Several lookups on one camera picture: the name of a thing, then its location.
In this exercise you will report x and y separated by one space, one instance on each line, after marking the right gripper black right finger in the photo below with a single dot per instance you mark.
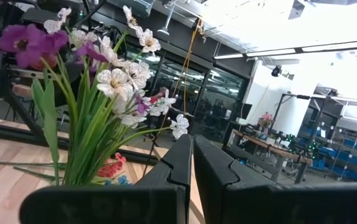
259 205

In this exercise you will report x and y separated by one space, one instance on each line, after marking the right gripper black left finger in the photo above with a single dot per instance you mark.
103 205

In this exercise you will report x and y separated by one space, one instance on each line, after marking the purple artificial flower stem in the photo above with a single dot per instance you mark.
22 43

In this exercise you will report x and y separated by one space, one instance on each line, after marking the orange artificial flower stem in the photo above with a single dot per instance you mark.
111 169

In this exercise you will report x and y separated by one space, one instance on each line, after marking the white artificial flower stem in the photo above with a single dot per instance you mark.
114 82

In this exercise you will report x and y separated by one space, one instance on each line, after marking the distant wooden work table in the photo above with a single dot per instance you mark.
268 148

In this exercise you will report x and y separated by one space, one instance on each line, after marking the distant pink flower bunch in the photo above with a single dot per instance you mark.
266 119

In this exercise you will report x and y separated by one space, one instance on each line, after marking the distant black monitor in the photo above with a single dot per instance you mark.
246 110

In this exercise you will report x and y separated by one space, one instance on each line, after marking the grey hanging lamp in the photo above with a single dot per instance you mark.
164 31

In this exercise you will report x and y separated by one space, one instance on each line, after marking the white ceiling light strip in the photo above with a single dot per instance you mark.
268 52

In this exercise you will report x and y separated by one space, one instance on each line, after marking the black aluminium table frame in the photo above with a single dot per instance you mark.
10 132

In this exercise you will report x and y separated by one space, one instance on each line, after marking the black ceiling camera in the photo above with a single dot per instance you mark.
276 71

